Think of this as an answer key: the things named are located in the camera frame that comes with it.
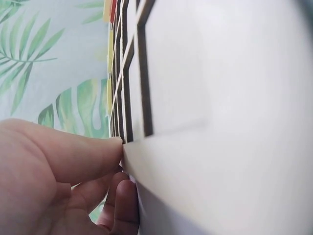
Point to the wooden grid frame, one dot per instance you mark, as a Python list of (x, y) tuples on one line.
[(144, 80)]

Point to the person's left hand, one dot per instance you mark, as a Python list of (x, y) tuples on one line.
[(36, 176)]

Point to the red tile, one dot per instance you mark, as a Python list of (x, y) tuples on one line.
[(113, 11)]

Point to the yellow tile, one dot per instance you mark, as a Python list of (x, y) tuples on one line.
[(111, 51), (109, 96), (106, 11)]

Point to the white paper sheet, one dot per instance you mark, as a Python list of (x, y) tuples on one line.
[(200, 186)]

